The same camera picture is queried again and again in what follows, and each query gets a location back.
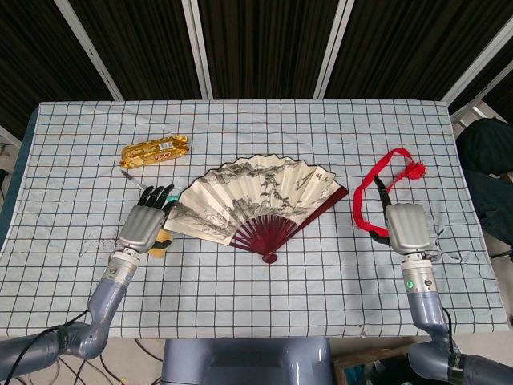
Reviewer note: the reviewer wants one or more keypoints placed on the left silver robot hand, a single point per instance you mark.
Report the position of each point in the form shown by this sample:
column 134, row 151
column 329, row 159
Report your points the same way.
column 140, row 224

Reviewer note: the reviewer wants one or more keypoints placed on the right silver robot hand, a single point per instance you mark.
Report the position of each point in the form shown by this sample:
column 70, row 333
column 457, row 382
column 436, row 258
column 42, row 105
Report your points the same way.
column 409, row 226

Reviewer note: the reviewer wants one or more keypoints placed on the paper folding fan red ribs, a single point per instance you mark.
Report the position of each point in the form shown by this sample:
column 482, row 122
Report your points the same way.
column 248, row 192

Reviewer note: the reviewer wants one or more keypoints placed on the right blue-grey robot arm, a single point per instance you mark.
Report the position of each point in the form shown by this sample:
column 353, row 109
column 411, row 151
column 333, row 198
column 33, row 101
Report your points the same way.
column 429, row 313

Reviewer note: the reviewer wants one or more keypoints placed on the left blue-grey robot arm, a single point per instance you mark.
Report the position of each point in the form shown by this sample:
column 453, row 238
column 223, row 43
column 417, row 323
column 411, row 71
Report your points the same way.
column 100, row 309

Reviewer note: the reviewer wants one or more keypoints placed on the yellow sponge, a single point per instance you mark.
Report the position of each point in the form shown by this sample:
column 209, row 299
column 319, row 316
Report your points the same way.
column 162, row 242

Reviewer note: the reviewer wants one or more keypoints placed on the black ballpoint pen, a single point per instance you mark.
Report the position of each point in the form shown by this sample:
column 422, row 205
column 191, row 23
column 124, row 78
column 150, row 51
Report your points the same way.
column 134, row 179

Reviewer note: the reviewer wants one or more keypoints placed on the red ribbon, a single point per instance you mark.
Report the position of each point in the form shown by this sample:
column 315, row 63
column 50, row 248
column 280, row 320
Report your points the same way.
column 360, row 216

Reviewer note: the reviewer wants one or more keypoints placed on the gold biscuit packet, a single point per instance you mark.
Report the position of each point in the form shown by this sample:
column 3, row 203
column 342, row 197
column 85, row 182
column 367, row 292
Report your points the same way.
column 154, row 151

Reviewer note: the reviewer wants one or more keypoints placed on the person in dark clothes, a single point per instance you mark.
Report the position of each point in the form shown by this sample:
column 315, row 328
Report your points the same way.
column 491, row 160

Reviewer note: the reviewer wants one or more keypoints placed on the black-grid checkered tablecloth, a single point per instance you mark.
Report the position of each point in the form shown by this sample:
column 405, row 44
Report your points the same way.
column 260, row 297

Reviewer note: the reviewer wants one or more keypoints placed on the blue-grey robot torso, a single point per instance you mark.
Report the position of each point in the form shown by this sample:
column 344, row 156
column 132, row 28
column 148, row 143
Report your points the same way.
column 248, row 361

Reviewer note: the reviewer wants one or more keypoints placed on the white frame post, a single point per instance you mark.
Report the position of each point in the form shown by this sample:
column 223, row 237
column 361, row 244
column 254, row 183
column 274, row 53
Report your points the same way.
column 334, row 48
column 198, row 48
column 477, row 68
column 88, row 48

